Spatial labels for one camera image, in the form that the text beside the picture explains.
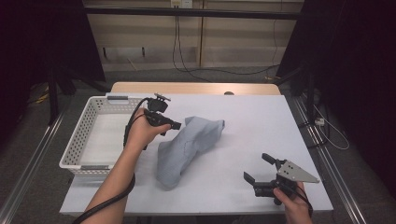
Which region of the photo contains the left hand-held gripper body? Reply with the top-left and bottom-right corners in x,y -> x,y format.
143,92 -> 173,127

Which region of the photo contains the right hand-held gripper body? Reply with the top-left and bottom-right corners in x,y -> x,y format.
252,159 -> 321,206

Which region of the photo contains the light blue tank top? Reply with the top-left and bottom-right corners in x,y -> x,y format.
156,116 -> 226,190

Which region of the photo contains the white perforated basket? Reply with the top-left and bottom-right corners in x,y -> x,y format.
59,95 -> 148,178

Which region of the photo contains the person's right hand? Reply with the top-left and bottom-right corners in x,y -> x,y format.
272,182 -> 313,217

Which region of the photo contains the person's left hand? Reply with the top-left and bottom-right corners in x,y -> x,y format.
125,107 -> 172,152

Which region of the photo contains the black metal stand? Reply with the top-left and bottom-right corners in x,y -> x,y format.
274,66 -> 316,123
46,66 -> 110,126

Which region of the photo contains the black horizontal bar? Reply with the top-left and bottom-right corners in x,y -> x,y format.
83,7 -> 304,21

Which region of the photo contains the black curtain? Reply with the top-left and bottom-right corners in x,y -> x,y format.
0,0 -> 106,132
276,0 -> 396,200

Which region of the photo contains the right hand-held gripper cable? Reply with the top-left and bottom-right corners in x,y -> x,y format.
280,182 -> 314,218

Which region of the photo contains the hand-held gripper cable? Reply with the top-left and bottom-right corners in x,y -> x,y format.
72,97 -> 154,224
280,182 -> 314,218

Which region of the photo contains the black floor cable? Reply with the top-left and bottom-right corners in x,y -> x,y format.
298,120 -> 331,149

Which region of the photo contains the metal floor rail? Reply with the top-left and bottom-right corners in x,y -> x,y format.
290,96 -> 368,224
0,105 -> 73,224

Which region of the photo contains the white floor cable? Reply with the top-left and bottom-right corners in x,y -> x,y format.
312,104 -> 350,151

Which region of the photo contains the left hand-held gripper cable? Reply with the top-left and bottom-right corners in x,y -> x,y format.
72,97 -> 154,224

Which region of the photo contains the white wall socket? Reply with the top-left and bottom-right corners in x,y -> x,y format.
170,0 -> 193,9

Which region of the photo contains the yellow floor cable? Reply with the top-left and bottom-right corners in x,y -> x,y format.
28,91 -> 51,105

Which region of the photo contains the thin black wall cable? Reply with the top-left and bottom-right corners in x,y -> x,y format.
271,0 -> 284,68

